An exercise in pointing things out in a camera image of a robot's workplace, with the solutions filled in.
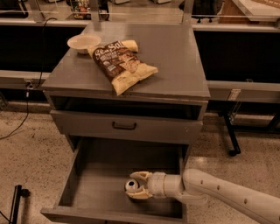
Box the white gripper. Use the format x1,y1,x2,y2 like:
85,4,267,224
125,171,166,200

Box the green soda can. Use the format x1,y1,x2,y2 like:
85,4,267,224
124,178,139,193

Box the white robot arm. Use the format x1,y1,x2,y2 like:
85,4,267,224
124,169,280,224

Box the open grey bottom drawer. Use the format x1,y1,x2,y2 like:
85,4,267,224
41,138,187,224

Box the closed grey drawer front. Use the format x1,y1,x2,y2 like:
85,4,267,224
51,110,202,145

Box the grey drawer cabinet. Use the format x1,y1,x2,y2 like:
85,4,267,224
41,22,211,152

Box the black table leg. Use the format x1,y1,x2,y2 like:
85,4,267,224
223,113,241,157

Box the black stand bottom left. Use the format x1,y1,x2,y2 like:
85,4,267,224
0,185,31,224

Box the brown yellow chip bag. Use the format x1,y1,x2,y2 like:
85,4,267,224
87,40,158,95

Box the white bowl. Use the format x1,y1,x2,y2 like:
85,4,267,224
67,34,102,54

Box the black drawer handle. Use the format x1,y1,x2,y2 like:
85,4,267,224
112,122,137,130

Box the long grey counter rail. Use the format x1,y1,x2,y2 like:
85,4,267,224
0,70,280,104

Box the black power cable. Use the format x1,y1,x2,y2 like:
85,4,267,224
0,17,58,141

